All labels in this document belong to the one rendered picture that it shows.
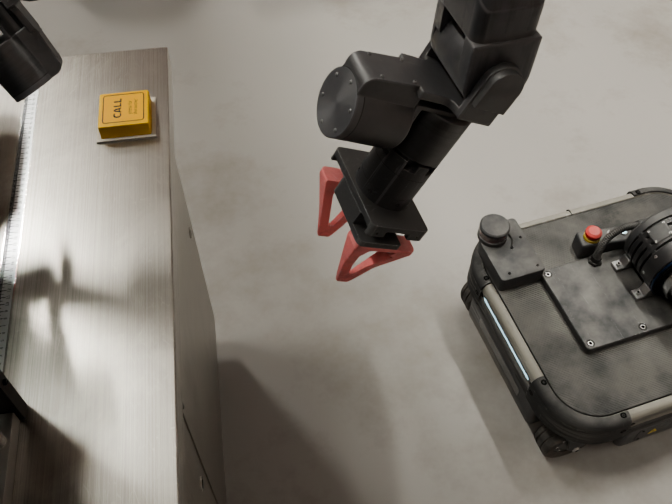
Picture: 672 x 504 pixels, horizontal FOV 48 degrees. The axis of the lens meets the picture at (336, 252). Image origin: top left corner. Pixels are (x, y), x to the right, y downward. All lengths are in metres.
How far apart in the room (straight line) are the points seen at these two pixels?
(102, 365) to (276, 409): 0.98
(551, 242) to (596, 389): 0.38
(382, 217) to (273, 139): 1.70
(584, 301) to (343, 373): 0.59
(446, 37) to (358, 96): 0.09
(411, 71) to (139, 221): 0.49
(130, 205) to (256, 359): 0.94
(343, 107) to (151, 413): 0.41
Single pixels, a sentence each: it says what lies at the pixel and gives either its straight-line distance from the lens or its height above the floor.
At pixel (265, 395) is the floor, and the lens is 1.84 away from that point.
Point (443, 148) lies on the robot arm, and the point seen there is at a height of 1.19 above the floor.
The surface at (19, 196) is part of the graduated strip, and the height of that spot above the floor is 0.90.
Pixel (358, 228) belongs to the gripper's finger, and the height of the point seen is 1.12.
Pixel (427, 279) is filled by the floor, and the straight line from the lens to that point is 2.02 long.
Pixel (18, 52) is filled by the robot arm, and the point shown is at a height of 1.14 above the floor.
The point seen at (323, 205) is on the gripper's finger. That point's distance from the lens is 0.74.
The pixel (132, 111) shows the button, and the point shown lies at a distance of 1.10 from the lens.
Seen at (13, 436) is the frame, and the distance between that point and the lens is 0.86.
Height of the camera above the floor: 1.65
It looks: 53 degrees down
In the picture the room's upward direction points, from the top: straight up
